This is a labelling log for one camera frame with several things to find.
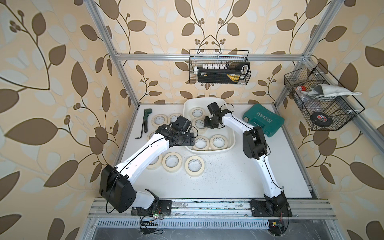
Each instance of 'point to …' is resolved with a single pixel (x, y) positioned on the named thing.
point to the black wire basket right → (323, 106)
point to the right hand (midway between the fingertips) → (205, 124)
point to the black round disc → (321, 119)
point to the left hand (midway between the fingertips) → (187, 139)
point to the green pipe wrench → (146, 111)
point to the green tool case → (258, 115)
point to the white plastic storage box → (190, 103)
